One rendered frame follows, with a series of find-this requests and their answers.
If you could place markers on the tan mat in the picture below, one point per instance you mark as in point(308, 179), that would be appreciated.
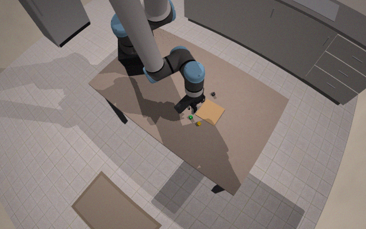
point(210, 112)

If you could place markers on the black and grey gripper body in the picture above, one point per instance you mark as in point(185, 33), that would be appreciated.
point(198, 100)

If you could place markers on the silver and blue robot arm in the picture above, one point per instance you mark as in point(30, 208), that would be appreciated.
point(133, 24)

